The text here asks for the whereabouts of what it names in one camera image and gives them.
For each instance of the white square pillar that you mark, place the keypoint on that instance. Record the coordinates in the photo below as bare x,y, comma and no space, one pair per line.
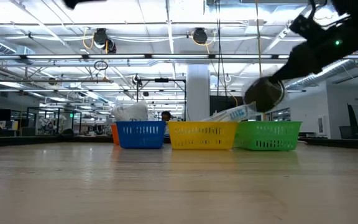
198,93

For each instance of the black wall screen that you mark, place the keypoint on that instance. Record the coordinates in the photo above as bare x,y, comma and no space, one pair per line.
222,104

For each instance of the white shower cap bag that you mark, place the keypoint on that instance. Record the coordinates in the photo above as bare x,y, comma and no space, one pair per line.
130,112

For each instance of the orange plastic basket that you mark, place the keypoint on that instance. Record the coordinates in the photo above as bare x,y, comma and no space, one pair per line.
114,135

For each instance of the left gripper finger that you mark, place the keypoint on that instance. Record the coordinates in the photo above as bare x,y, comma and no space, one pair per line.
79,2

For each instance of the yellow plastic basket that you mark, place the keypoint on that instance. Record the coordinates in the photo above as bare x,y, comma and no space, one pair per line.
202,137

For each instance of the black metal station frame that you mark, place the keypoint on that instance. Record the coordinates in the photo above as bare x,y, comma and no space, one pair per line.
162,80

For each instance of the blue plastic basket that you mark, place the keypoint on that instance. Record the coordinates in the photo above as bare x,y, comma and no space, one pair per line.
141,137

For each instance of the ceiling light strip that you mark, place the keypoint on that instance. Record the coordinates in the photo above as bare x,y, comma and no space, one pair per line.
179,56

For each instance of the blue toothbrush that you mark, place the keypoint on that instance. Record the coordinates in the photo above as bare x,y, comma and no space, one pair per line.
232,113

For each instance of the person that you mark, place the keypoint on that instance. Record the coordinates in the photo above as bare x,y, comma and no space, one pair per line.
166,115

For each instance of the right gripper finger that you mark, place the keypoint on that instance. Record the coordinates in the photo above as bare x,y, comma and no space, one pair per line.
300,62

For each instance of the green plastic basket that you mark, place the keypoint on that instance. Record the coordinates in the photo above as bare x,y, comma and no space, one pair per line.
269,137

